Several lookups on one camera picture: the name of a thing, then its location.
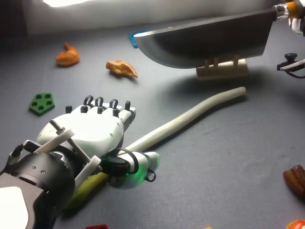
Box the orange toy chicken wing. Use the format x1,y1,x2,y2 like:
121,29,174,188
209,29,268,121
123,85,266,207
105,60,139,79

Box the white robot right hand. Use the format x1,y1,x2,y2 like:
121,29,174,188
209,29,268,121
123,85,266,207
285,0,305,36

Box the brown toy food piece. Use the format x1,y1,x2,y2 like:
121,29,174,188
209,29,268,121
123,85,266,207
283,165,305,200

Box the white and green leek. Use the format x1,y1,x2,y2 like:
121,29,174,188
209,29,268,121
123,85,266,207
66,86,246,210

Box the green pentagon block with holes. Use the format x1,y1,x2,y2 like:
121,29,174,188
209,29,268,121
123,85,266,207
29,93,56,116

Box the red hexagon block with holes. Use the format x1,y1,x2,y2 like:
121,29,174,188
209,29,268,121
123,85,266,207
85,223,109,229

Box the round orange toy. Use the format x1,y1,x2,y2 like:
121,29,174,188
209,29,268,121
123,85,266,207
285,219,305,229

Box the orange toy chicken drumstick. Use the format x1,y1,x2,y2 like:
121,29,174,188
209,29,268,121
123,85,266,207
55,42,80,68

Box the grey table cloth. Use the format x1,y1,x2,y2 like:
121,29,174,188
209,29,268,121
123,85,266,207
0,11,305,229

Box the wooden peg board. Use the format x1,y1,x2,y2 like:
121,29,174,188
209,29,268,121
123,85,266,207
195,54,250,81

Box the blue square block four holes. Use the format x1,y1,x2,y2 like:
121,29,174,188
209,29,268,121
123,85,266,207
129,32,146,49

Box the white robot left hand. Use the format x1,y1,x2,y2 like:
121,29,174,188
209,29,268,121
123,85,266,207
37,95,160,190

